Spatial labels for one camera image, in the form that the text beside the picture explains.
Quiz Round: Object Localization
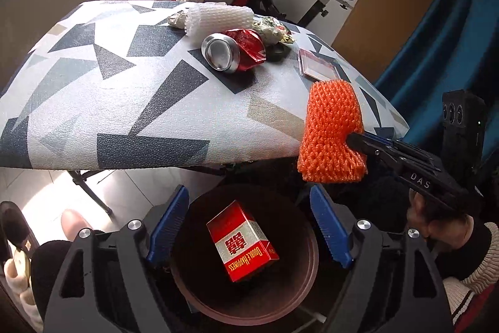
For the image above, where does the orange foam fruit net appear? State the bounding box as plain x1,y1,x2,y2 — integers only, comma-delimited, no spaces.
297,79,367,184

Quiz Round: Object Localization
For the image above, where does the clear plastic card case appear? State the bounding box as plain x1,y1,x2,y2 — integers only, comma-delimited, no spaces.
298,49,341,81

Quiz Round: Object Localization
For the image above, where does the gold foil wrapper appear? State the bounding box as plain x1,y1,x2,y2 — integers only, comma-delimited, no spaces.
253,15,297,45

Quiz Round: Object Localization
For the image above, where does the red cigarette pack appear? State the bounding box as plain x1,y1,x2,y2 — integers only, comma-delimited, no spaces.
206,200,279,282

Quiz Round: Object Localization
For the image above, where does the white plastic wrap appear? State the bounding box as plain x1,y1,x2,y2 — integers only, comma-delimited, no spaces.
253,18,288,45

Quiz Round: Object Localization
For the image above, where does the crushed red soda can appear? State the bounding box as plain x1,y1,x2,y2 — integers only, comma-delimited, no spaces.
201,29,266,74

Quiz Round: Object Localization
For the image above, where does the white foam fruit net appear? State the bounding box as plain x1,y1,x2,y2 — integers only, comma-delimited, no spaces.
184,2,254,42

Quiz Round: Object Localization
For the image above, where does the white tissue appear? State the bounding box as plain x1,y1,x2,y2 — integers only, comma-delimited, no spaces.
167,9,188,30

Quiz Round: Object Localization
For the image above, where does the black round lid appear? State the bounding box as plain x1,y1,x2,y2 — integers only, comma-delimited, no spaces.
266,42,292,62

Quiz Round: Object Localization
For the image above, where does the brown round trash bin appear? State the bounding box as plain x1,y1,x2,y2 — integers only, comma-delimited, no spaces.
171,185,319,326

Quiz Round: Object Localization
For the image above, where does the person's right hand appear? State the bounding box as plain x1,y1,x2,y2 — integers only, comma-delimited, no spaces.
407,189,492,251

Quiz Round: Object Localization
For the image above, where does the white fuzzy slipper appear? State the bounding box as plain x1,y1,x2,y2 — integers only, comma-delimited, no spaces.
3,250,43,332

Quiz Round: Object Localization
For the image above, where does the black shoe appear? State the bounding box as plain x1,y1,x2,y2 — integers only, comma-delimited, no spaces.
0,201,40,262

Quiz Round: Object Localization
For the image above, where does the blue curtain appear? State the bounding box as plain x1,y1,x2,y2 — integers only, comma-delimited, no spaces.
375,0,498,158

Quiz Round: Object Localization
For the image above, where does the geometric patterned table cover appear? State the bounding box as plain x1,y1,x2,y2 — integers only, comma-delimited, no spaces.
1,1,409,170

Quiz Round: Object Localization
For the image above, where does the black camera box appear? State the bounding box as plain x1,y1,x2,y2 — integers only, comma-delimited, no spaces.
442,90,486,188

